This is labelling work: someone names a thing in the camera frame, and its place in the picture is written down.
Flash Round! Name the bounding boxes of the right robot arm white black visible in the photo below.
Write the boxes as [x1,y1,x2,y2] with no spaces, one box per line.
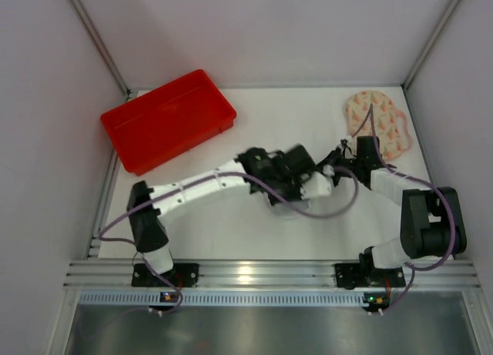
[317,136,467,281]

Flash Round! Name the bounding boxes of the floral pink laundry bag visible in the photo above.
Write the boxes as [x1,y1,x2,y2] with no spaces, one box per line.
[344,90,412,161]

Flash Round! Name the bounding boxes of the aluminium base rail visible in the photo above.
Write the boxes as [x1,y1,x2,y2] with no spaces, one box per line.
[63,260,481,291]

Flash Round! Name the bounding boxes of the white mesh laundry bag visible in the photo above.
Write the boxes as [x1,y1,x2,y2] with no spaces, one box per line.
[266,197,310,219]

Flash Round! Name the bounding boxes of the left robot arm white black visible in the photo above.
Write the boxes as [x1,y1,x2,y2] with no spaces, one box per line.
[127,145,326,274]

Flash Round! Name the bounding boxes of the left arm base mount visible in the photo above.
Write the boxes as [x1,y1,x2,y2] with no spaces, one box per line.
[131,263,200,288]

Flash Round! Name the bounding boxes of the slotted cable duct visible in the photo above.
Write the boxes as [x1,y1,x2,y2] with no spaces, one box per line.
[79,290,387,307]

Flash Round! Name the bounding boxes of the red plastic bin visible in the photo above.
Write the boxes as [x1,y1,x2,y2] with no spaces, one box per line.
[101,69,236,176]

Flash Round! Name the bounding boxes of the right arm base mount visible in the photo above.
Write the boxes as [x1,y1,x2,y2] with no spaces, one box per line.
[334,263,406,290]

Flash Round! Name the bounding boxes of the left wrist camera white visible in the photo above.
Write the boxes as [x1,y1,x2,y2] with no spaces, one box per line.
[300,172,334,200]

